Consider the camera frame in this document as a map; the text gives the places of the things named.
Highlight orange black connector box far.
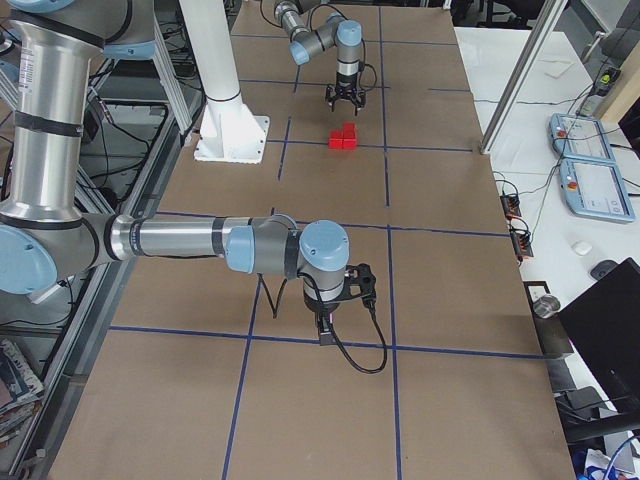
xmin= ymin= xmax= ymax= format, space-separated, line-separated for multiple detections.
xmin=500 ymin=193 xmax=522 ymax=220

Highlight aluminium frame post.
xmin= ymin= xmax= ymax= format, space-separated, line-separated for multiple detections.
xmin=479 ymin=0 xmax=567 ymax=155

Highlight orange black connector box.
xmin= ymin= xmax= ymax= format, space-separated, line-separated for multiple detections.
xmin=500 ymin=193 xmax=522 ymax=220
xmin=509 ymin=228 xmax=534 ymax=261

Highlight black laptop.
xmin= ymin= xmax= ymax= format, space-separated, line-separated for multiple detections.
xmin=559 ymin=258 xmax=639 ymax=413

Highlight metal cup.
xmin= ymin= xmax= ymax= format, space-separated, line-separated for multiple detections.
xmin=532 ymin=294 xmax=561 ymax=319

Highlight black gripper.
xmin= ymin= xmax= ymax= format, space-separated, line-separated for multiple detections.
xmin=304 ymin=294 xmax=340 ymax=346
xmin=325 ymin=72 xmax=367 ymax=117

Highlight white power strip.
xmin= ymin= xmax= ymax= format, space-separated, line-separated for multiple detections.
xmin=27 ymin=281 xmax=66 ymax=305

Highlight upper teach pendant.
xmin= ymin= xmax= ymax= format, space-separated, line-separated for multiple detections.
xmin=549 ymin=113 xmax=615 ymax=162

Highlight lower teach pendant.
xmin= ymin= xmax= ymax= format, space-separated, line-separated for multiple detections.
xmin=560 ymin=158 xmax=636 ymax=223

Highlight black computer mouse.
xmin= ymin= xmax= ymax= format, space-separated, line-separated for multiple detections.
xmin=589 ymin=259 xmax=618 ymax=281

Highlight orange black connector box near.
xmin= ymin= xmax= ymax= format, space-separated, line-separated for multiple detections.
xmin=509 ymin=228 xmax=534 ymax=261

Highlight white camera mast pillar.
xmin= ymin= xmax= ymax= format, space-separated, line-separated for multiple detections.
xmin=180 ymin=0 xmax=270 ymax=164

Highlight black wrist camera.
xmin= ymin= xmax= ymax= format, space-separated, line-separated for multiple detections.
xmin=344 ymin=263 xmax=377 ymax=309

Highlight small white case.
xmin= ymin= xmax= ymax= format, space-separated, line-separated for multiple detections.
xmin=572 ymin=241 xmax=592 ymax=256

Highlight teach pendant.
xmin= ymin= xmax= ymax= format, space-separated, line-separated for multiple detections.
xmin=549 ymin=113 xmax=615 ymax=162
xmin=560 ymin=158 xmax=636 ymax=223

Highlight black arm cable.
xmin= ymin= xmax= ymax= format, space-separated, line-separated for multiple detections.
xmin=254 ymin=273 xmax=388 ymax=374
xmin=259 ymin=0 xmax=379 ymax=91

